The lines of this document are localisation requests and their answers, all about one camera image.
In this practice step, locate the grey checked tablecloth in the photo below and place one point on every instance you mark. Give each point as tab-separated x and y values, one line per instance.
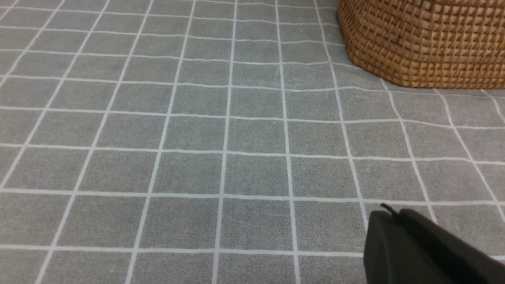
221	142

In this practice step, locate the woven rattan basket green lining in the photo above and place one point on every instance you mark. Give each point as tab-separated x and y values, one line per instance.
447	44

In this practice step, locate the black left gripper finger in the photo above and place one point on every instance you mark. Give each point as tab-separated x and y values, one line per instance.
404	247

